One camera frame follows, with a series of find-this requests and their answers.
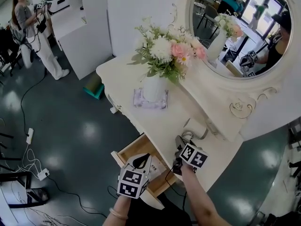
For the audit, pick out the oval mirror with white frame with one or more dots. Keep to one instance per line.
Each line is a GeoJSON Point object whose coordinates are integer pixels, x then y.
{"type": "Point", "coordinates": [249, 88]}

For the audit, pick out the person's black clothing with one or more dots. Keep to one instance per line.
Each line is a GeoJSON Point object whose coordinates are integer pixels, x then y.
{"type": "Point", "coordinates": [152, 215]}

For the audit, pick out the white vase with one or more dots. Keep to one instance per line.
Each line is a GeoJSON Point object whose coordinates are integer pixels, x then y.
{"type": "Point", "coordinates": [154, 88]}

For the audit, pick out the pale lilac lace doily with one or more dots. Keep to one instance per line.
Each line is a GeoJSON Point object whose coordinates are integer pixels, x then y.
{"type": "Point", "coordinates": [150, 105]}

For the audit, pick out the wooden drawer with white front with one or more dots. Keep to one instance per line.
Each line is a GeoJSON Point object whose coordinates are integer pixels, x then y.
{"type": "Point", "coordinates": [141, 149]}

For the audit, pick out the black metal frame table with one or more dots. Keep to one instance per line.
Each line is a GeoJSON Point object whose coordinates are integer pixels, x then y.
{"type": "Point", "coordinates": [16, 180]}

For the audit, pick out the white partition cabinet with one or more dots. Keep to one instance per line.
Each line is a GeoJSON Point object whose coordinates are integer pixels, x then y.
{"type": "Point", "coordinates": [84, 39]}

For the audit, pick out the black chair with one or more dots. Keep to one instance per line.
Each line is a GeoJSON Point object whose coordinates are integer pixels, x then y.
{"type": "Point", "coordinates": [8, 48]}

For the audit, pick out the white dressing table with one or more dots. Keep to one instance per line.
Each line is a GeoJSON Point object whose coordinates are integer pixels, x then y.
{"type": "Point", "coordinates": [169, 116]}

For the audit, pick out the white power strip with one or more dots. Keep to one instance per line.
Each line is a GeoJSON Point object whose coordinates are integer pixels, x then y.
{"type": "Point", "coordinates": [29, 135]}
{"type": "Point", "coordinates": [43, 174]}

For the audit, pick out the person's left forearm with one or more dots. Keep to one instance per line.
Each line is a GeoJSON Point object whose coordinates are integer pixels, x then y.
{"type": "Point", "coordinates": [120, 211]}

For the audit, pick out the white and pink flower bouquet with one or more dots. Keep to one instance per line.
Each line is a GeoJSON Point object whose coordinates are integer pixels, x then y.
{"type": "Point", "coordinates": [164, 50]}

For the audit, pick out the person's right forearm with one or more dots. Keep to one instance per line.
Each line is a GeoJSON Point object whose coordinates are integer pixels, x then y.
{"type": "Point", "coordinates": [200, 196]}

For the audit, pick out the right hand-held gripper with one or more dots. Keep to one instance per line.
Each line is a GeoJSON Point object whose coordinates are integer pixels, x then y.
{"type": "Point", "coordinates": [194, 156]}

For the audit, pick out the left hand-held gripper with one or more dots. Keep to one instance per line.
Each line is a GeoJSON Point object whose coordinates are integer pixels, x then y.
{"type": "Point", "coordinates": [128, 183]}

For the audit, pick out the teal and tan box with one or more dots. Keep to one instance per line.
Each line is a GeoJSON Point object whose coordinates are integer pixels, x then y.
{"type": "Point", "coordinates": [94, 87]}

